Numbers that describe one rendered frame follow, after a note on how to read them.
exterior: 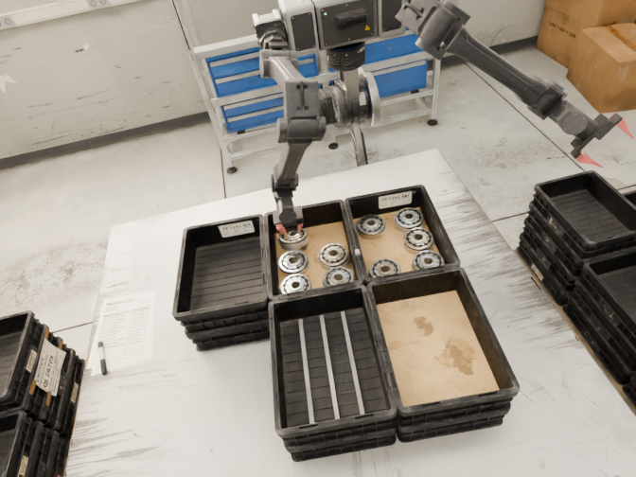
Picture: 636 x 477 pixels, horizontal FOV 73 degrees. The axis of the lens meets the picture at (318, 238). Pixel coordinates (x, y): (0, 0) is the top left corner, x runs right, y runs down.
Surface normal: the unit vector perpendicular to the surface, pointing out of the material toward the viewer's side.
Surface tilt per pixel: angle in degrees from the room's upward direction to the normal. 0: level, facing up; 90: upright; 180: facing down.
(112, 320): 0
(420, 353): 0
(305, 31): 90
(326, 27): 90
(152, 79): 90
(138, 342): 0
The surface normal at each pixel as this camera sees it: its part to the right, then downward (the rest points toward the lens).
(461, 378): -0.13, -0.69
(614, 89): 0.00, 0.73
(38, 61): 0.21, 0.69
